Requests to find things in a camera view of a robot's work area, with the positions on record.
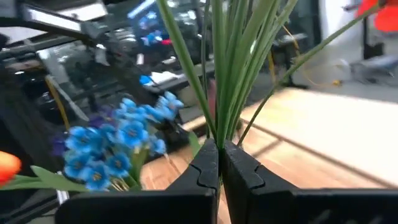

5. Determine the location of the red artificial flower bunch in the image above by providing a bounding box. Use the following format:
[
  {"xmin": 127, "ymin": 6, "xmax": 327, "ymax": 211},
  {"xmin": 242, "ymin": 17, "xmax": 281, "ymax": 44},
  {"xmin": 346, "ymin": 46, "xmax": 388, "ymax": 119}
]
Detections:
[{"xmin": 157, "ymin": 0, "xmax": 398, "ymax": 224}]

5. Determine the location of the blue artificial flower bunch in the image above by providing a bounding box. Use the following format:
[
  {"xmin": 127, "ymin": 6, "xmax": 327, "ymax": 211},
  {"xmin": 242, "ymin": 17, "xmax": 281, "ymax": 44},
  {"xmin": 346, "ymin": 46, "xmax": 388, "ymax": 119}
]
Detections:
[{"xmin": 63, "ymin": 91, "xmax": 185, "ymax": 192}]

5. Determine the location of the yellow cable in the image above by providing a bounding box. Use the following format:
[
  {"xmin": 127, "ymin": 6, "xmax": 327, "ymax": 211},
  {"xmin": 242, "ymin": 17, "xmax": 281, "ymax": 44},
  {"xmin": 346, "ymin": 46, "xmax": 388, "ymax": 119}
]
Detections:
[
  {"xmin": 267, "ymin": 24, "xmax": 343, "ymax": 88},
  {"xmin": 45, "ymin": 76, "xmax": 72, "ymax": 131}
]

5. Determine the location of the orange artificial tulip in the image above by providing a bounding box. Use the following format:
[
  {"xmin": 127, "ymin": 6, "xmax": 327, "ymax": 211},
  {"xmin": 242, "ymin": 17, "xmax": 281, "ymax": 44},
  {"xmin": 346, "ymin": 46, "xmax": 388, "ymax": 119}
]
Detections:
[{"xmin": 0, "ymin": 151, "xmax": 91, "ymax": 192}]

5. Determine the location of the black computer monitor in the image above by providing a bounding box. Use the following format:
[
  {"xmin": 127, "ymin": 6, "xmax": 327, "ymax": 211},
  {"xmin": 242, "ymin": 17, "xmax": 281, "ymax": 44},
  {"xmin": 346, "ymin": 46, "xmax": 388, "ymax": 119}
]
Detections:
[{"xmin": 126, "ymin": 0, "xmax": 175, "ymax": 48}]

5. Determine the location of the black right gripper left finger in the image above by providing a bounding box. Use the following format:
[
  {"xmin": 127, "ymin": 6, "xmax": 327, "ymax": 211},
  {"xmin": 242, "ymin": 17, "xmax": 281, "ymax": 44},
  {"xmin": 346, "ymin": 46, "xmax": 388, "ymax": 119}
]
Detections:
[{"xmin": 55, "ymin": 138, "xmax": 220, "ymax": 224}]

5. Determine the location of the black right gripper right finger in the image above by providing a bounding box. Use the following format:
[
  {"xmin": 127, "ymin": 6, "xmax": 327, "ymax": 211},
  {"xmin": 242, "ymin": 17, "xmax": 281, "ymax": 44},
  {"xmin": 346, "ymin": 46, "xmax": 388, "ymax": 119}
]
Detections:
[{"xmin": 221, "ymin": 139, "xmax": 398, "ymax": 224}]

